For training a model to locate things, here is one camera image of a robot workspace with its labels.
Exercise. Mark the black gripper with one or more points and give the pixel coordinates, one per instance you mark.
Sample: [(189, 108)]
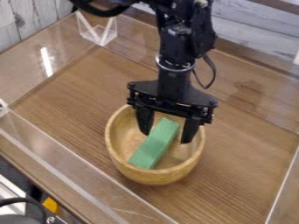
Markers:
[(171, 95)]

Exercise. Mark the green rectangular block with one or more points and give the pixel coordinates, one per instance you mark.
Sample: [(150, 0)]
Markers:
[(155, 145)]

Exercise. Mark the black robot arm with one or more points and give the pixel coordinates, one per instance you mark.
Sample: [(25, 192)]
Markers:
[(187, 38)]

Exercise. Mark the brown wooden bowl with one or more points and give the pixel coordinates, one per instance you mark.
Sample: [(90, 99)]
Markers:
[(123, 139)]

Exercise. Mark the yellow and black device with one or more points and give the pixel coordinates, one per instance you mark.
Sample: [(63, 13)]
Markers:
[(47, 212)]

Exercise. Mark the clear acrylic tray wall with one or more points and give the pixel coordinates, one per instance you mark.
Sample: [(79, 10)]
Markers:
[(86, 191)]

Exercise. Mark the clear acrylic corner bracket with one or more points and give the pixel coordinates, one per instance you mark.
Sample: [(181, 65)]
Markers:
[(99, 34)]

